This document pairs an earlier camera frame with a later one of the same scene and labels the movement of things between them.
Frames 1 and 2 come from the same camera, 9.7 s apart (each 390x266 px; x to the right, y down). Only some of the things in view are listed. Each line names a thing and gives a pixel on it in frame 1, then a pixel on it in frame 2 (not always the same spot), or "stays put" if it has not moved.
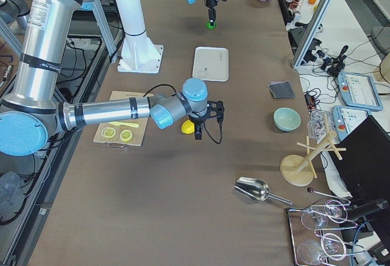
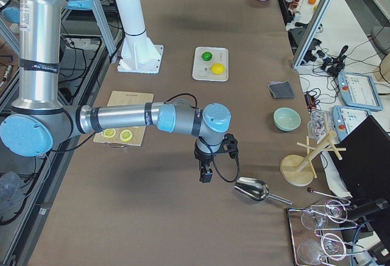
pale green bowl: [286, 119] stays put
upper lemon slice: [108, 132] stays put
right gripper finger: [198, 130] → [208, 176]
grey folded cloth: [281, 89] stays put
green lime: [210, 27] → [206, 56]
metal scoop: [256, 189] stays put
